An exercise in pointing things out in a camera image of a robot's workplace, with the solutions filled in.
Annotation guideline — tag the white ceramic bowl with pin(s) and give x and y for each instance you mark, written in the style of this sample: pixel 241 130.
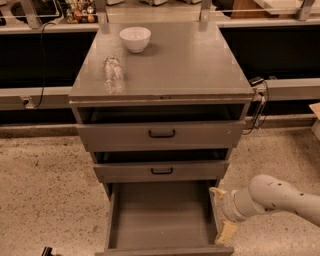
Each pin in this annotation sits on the white ceramic bowl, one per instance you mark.
pixel 135 39

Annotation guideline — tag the clear plastic water bottle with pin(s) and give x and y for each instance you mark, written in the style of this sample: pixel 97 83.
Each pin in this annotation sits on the clear plastic water bottle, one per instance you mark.
pixel 113 76

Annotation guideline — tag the grey middle drawer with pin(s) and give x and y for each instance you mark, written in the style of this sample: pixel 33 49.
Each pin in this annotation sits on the grey middle drawer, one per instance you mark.
pixel 161 165

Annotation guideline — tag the wooden board at edge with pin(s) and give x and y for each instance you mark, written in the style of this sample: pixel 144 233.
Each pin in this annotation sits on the wooden board at edge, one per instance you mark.
pixel 316 126

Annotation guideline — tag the black power adapter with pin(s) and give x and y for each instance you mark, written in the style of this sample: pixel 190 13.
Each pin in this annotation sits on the black power adapter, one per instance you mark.
pixel 255 81

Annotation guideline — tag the grey top drawer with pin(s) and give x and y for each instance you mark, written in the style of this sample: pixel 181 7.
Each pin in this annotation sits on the grey top drawer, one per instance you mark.
pixel 162 127

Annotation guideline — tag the grey metal rail frame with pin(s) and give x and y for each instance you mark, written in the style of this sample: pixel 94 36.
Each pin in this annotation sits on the grey metal rail frame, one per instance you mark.
pixel 254 14

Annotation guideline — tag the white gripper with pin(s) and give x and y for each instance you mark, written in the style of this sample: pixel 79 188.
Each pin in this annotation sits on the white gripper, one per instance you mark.
pixel 227 205

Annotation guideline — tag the grey metal drawer cabinet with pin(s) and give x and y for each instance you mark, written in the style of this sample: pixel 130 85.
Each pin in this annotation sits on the grey metal drawer cabinet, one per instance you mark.
pixel 184 64

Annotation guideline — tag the small black floor object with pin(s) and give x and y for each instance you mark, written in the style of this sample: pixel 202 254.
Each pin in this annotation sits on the small black floor object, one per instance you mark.
pixel 47 251

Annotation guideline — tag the rack of small bottles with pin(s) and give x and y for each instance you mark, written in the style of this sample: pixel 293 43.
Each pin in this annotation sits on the rack of small bottles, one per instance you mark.
pixel 80 11

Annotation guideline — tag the grey bottom drawer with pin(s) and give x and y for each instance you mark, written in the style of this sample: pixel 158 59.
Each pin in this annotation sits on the grey bottom drawer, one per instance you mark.
pixel 162 219

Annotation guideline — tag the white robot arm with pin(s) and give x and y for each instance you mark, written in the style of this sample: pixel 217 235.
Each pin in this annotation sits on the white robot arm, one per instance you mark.
pixel 264 195

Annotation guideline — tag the grey drawer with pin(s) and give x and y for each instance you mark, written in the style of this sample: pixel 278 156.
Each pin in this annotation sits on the grey drawer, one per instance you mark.
pixel 162 127
pixel 162 219
pixel 161 165

